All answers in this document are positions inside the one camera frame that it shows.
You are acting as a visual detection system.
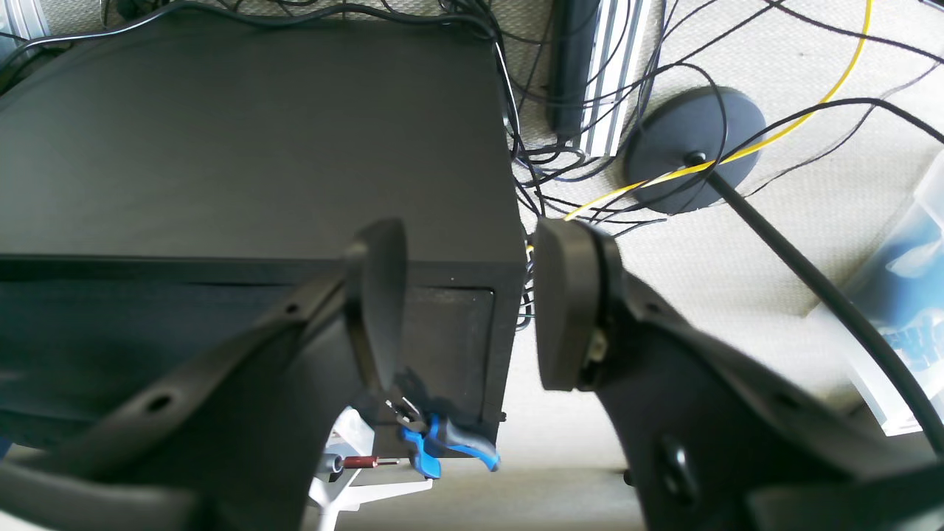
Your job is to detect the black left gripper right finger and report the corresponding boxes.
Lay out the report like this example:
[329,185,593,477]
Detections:
[532,218,942,530]

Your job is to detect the aluminium frame profile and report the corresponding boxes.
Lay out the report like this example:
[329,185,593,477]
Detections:
[572,1,652,158]

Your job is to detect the blue handled pliers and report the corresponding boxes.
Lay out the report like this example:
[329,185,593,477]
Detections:
[385,397,500,480]

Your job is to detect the black cabinet box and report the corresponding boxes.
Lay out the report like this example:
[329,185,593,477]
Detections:
[2,9,525,449]

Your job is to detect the clear plastic storage bin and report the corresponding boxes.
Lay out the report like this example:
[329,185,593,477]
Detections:
[807,155,943,437]

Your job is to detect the yellow cable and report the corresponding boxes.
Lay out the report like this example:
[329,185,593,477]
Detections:
[564,0,873,221]

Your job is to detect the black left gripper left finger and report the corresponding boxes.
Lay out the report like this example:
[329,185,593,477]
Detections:
[2,219,408,530]

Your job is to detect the red handled screwdriver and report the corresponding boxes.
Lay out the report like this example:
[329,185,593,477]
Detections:
[322,454,401,474]

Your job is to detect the round black stand base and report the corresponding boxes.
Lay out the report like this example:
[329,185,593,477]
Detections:
[625,86,766,215]

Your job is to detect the black stand pole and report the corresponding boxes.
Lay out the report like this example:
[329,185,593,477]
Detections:
[698,164,943,459]

